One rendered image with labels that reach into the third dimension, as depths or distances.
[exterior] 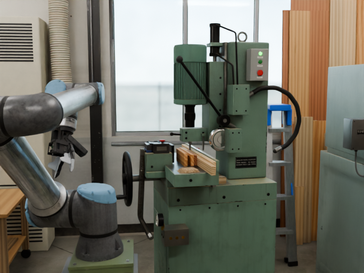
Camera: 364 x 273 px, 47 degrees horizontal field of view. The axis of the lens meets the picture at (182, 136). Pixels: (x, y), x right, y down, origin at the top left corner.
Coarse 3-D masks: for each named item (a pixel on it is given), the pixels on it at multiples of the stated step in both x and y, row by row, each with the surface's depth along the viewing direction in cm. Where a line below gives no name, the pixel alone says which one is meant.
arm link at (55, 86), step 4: (52, 80) 171; (56, 80) 170; (60, 80) 170; (48, 84) 170; (52, 84) 170; (56, 84) 170; (60, 84) 169; (64, 84) 170; (68, 84) 171; (72, 84) 171; (48, 88) 170; (52, 88) 169; (56, 88) 169; (60, 88) 169; (64, 88) 169; (68, 88) 170; (48, 92) 169; (52, 92) 169; (56, 92) 168
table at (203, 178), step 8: (176, 160) 223; (168, 168) 202; (176, 168) 201; (200, 168) 201; (152, 176) 208; (160, 176) 208; (168, 176) 201; (176, 176) 188; (184, 176) 189; (192, 176) 190; (200, 176) 191; (208, 176) 192; (216, 176) 193; (176, 184) 189; (184, 184) 190; (192, 184) 191; (200, 184) 192; (208, 184) 192; (216, 184) 193
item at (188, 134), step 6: (180, 132) 225; (186, 132) 221; (192, 132) 222; (198, 132) 223; (204, 132) 224; (180, 138) 225; (186, 138) 221; (192, 138) 223; (198, 138) 223; (204, 138) 224
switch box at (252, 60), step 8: (248, 56) 213; (256, 56) 211; (264, 56) 212; (248, 64) 214; (256, 64) 211; (264, 64) 212; (248, 72) 214; (256, 72) 212; (264, 72) 213; (248, 80) 214; (256, 80) 213; (264, 80) 214
